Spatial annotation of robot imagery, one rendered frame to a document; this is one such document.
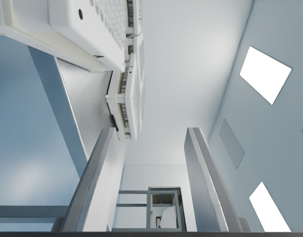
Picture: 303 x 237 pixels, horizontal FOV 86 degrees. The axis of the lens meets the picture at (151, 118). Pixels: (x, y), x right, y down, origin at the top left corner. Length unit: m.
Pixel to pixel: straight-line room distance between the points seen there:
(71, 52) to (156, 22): 3.54
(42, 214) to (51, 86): 0.50
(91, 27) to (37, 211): 0.63
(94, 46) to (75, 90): 0.13
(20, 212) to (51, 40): 0.62
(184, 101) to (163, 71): 1.03
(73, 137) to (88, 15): 0.22
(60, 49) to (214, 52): 3.98
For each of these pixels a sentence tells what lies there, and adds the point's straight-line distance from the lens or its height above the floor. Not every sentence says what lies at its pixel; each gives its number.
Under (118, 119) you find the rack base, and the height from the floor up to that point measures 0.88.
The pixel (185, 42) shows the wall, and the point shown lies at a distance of 3.89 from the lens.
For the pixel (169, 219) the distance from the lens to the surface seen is 3.39.
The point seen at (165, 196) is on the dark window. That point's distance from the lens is 5.81.
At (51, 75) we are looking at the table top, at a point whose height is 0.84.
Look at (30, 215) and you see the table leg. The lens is 0.72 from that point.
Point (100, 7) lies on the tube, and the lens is 0.22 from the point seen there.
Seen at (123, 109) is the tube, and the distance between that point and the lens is 0.57.
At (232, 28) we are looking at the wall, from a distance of 4.13.
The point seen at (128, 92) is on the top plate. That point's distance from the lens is 0.49.
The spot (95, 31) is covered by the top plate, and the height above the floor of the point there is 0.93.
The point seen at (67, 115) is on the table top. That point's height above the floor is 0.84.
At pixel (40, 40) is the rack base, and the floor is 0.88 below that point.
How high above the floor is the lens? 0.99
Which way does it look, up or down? level
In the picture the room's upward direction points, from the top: 90 degrees clockwise
